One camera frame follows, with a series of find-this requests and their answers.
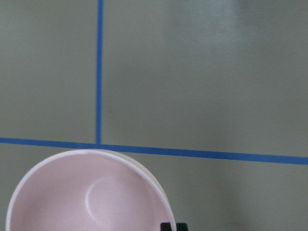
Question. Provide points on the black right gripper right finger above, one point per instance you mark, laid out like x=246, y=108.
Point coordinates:
x=182, y=227

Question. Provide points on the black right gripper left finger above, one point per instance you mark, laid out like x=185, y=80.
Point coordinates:
x=166, y=227

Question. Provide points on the pink bowl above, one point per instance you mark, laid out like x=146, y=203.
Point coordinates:
x=89, y=190

